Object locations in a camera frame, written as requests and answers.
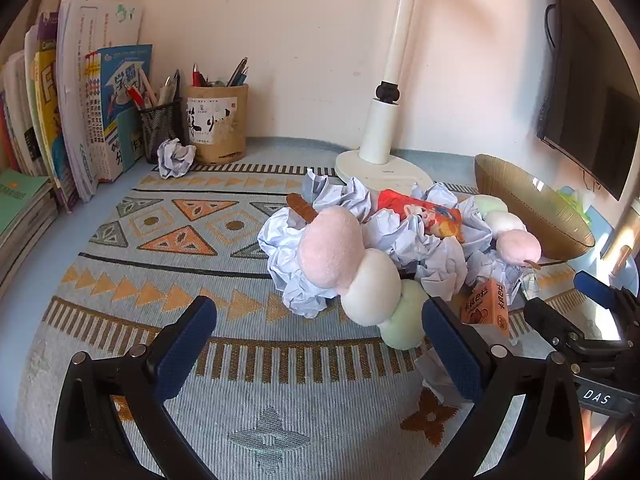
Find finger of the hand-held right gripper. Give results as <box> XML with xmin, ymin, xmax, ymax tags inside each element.
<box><xmin>524</xmin><ymin>298</ymin><xmax>621</xmax><ymax>357</ymax></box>
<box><xmin>574</xmin><ymin>271</ymin><xmax>640</xmax><ymax>341</ymax></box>

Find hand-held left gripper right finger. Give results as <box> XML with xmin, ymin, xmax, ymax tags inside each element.
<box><xmin>421</xmin><ymin>296</ymin><xmax>586</xmax><ymax>480</ymax></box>

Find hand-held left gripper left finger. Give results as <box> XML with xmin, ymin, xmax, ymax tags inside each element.
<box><xmin>52</xmin><ymin>296</ymin><xmax>218</xmax><ymax>480</ymax></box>

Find small orange box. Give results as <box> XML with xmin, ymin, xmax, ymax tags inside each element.
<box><xmin>460</xmin><ymin>278</ymin><xmax>511</xmax><ymax>339</ymax></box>

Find brown woven bowl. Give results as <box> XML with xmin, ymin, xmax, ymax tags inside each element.
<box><xmin>474</xmin><ymin>154</ymin><xmax>596</xmax><ymax>261</ymax></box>

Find pile of papers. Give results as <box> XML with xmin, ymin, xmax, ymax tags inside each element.
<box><xmin>257</xmin><ymin>169</ymin><xmax>541</xmax><ymax>406</ymax></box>

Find red orange snack packet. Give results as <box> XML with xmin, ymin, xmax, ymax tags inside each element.
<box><xmin>377</xmin><ymin>189</ymin><xmax>465</xmax><ymax>243</ymax></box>

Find small plush dango skewer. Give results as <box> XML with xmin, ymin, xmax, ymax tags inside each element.
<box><xmin>472</xmin><ymin>194</ymin><xmax>543</xmax><ymax>267</ymax></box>

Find green tissue packet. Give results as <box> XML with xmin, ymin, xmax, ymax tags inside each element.
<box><xmin>557</xmin><ymin>186</ymin><xmax>594</xmax><ymax>224</ymax></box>

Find patterned woven table mat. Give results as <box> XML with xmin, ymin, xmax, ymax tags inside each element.
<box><xmin>15</xmin><ymin>162</ymin><xmax>601</xmax><ymax>480</ymax></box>

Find large plush dango skewer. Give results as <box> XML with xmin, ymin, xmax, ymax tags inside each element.
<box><xmin>286</xmin><ymin>192</ymin><xmax>431</xmax><ymax>351</ymax></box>

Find crumpled white paper ball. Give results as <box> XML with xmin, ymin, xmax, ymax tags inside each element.
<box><xmin>157</xmin><ymin>139</ymin><xmax>197</xmax><ymax>179</ymax></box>

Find black mesh pen holder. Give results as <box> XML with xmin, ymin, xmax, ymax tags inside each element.
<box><xmin>139</xmin><ymin>100</ymin><xmax>183</xmax><ymax>165</ymax></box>

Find stack of flat notebooks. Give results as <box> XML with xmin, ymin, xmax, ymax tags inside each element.
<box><xmin>0</xmin><ymin>169</ymin><xmax>58</xmax><ymax>298</ymax></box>

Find beige cylindrical pen holder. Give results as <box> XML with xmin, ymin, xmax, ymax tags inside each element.
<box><xmin>186</xmin><ymin>84</ymin><xmax>248</xmax><ymax>163</ymax></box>

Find white desk lamp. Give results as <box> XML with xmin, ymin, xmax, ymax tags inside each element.
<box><xmin>335</xmin><ymin>0</ymin><xmax>435</xmax><ymax>192</ymax></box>

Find row of upright books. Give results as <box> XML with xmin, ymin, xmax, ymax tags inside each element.
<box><xmin>0</xmin><ymin>0</ymin><xmax>153</xmax><ymax>211</ymax></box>

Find wooden pencil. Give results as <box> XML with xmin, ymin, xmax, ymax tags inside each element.
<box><xmin>138</xmin><ymin>67</ymin><xmax>157</xmax><ymax>107</ymax></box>

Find grey pen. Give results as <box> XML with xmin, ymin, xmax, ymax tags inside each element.
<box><xmin>226</xmin><ymin>57</ymin><xmax>249</xmax><ymax>87</ymax></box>

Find black wall monitor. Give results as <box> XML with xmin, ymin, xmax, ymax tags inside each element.
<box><xmin>536</xmin><ymin>0</ymin><xmax>640</xmax><ymax>201</ymax></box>

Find black monitor cable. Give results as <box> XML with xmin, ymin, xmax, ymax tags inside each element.
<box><xmin>544</xmin><ymin>4</ymin><xmax>558</xmax><ymax>49</ymax></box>

